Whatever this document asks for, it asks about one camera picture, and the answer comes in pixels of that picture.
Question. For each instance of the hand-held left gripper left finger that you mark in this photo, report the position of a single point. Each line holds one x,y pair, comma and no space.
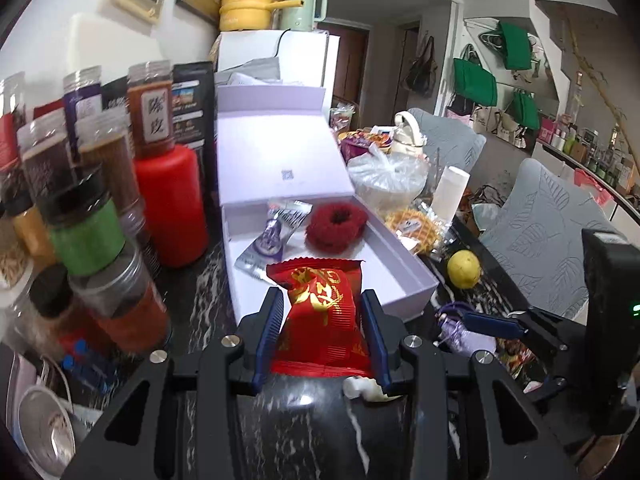
270,330

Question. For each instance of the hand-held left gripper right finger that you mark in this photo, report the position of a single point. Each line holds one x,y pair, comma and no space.
375,340

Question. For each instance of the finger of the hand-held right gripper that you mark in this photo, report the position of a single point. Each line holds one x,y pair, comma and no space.
492,324
557,387

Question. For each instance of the lilac sachet with tassel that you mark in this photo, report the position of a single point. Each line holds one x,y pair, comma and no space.
457,335

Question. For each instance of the green brown snack packet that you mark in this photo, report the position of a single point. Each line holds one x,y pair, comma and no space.
512,360

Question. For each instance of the red snack packet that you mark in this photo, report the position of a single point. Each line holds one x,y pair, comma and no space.
320,320

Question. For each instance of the purple snack packet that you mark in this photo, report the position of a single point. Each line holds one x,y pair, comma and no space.
269,240

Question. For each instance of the dark red fluffy scrunchie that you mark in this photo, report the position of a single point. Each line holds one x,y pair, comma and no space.
320,232

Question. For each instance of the silver purple-print snack packet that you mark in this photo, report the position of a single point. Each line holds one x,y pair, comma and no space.
292,210

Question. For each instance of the lilac gift box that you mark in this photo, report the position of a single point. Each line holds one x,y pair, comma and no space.
280,160

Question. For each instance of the white crumpled tissue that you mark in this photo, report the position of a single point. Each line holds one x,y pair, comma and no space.
365,390

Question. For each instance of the yellow pear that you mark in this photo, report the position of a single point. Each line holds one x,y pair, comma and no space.
464,269

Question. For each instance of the large grey covered chair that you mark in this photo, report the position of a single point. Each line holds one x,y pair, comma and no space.
540,220

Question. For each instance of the bag of waffle snacks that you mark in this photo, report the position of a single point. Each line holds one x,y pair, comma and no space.
415,227

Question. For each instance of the pink paper bag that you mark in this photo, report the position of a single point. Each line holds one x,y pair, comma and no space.
592,185

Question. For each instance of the white tumbler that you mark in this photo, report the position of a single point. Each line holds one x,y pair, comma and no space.
449,192

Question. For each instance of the white plastic bag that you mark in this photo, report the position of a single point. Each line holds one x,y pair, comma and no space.
385,180

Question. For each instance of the red bottle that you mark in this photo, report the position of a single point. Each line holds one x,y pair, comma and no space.
170,200

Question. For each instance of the row of cosmetic bottles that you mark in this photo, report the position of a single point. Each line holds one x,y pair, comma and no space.
590,147

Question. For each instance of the small grey covered chair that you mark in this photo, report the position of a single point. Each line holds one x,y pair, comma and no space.
450,140

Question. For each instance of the purple snack bag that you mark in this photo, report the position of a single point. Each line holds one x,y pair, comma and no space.
362,147

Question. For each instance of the beige tote bag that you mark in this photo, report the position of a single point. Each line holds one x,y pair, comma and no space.
485,120

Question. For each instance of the group of spice jars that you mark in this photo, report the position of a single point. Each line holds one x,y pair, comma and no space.
85,230

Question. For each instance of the green tote bag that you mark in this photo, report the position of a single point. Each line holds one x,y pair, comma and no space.
525,107
472,80
517,45

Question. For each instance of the black coffee bag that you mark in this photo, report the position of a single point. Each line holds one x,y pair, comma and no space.
114,96
192,105

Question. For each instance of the steel bowl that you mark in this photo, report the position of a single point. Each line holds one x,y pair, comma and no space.
42,425

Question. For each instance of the crumpled clear plastic bag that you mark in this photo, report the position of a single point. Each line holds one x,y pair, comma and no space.
255,72

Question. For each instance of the black hanging handbag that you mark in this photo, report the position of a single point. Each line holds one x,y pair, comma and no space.
422,67

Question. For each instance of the white fridge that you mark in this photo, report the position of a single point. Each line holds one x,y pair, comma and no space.
280,55

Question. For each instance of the brown entrance door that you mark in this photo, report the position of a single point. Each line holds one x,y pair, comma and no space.
350,60

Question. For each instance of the yellow pot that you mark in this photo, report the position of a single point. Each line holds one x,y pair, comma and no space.
247,10

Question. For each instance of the pale green kettle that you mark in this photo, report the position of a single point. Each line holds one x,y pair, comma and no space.
300,7

